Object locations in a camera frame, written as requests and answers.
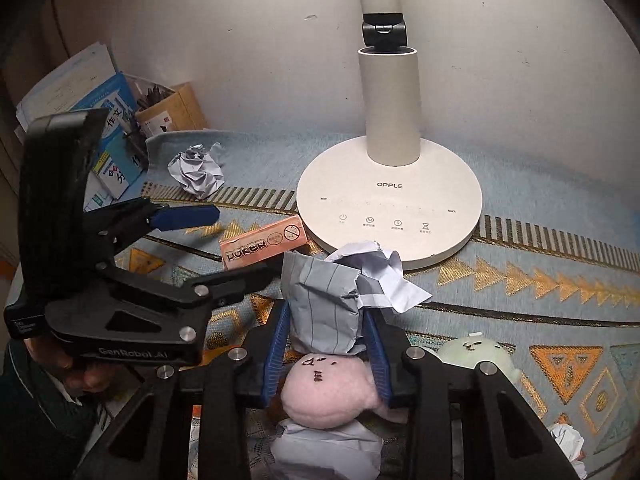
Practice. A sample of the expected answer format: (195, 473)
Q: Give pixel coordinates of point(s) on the person's left hand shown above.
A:
(82, 377)

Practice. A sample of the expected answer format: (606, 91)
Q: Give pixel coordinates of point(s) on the white desk lamp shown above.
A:
(390, 200)

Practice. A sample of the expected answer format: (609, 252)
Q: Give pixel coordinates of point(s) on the pink card box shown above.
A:
(260, 245)

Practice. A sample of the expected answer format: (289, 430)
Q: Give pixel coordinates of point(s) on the grey plaid cloth pouch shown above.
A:
(320, 305)

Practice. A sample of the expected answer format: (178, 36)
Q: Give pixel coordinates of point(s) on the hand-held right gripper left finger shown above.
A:
(276, 345)

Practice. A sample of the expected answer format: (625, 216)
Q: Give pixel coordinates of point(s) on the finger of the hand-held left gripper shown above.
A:
(235, 282)
(185, 216)

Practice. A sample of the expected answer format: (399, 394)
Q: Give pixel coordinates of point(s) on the blue patterned table mat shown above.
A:
(500, 280)

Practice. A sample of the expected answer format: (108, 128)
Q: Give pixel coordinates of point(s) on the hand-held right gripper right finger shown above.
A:
(377, 350)

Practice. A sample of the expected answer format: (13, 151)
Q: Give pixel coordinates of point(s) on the bundle of dark pens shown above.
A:
(152, 95)

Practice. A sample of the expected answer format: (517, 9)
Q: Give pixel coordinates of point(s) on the pink plush toy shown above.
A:
(320, 395)

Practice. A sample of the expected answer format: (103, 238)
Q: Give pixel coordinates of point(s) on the pale green plush toy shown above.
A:
(467, 352)

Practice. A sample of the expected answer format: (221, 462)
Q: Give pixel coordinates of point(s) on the stack of white papers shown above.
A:
(65, 85)

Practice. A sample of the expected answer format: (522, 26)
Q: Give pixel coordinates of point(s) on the cardboard pen box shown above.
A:
(175, 112)

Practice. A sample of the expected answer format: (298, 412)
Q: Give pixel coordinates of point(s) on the blue workbook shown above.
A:
(117, 105)

